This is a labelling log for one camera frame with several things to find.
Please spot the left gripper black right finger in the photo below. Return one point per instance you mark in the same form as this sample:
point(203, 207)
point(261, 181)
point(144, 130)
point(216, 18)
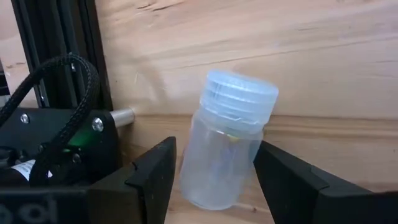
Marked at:
point(304, 196)

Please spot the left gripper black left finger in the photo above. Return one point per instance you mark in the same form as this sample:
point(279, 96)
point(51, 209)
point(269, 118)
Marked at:
point(146, 186)

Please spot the clear plastic pill bottle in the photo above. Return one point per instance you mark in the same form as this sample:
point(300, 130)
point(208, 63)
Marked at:
point(227, 140)

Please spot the black metal table frame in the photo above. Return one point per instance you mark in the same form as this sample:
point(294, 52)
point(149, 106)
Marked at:
point(56, 31)

